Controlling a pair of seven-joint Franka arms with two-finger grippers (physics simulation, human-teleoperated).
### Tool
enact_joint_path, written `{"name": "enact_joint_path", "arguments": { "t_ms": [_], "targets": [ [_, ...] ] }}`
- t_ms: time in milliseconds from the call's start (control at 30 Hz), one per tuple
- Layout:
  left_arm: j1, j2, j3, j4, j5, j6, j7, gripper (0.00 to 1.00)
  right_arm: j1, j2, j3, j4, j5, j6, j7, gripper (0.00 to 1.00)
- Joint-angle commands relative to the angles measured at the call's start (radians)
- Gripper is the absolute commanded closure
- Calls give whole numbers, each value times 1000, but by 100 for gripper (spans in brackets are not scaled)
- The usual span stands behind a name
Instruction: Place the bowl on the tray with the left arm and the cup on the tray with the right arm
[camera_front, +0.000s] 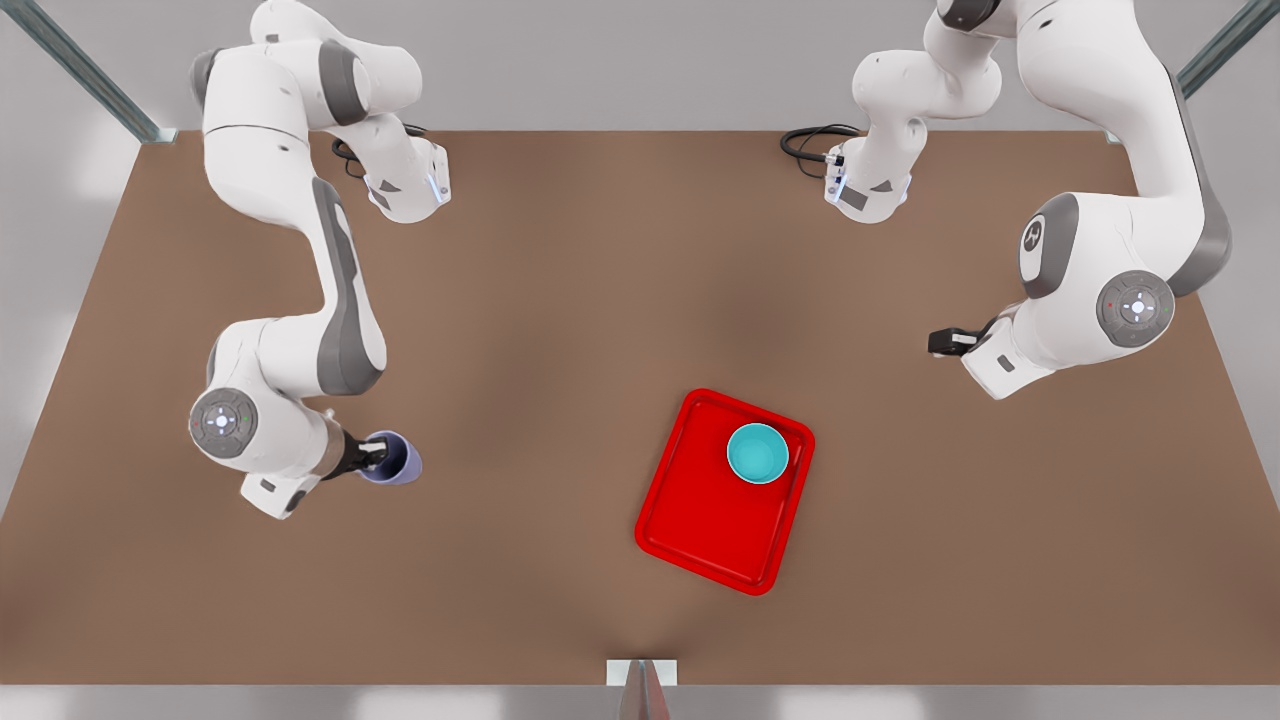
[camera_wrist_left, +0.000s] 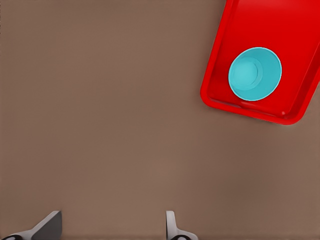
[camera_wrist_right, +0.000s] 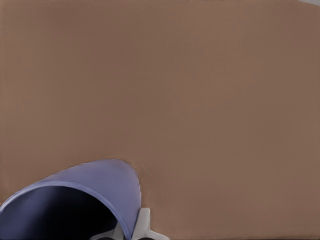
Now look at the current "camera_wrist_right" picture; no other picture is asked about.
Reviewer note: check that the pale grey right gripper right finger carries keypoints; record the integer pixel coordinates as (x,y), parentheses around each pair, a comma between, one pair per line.
(144,222)

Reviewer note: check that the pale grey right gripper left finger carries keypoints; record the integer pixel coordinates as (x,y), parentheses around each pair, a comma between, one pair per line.
(119,232)

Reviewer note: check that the blue cup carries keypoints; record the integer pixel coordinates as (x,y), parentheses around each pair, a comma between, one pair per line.
(107,180)

